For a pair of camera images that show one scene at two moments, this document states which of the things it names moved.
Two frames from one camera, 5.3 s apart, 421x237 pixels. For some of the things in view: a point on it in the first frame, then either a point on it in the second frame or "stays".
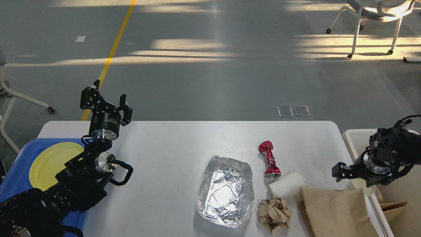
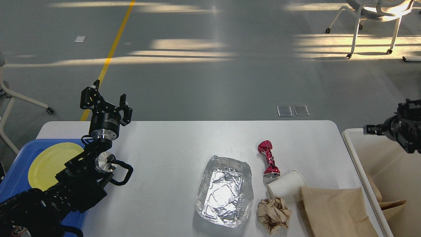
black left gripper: x=105 y=120 stays
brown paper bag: x=336 y=213 stays
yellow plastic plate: x=50 y=160 stays
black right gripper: x=365 y=169 → x=390 y=128
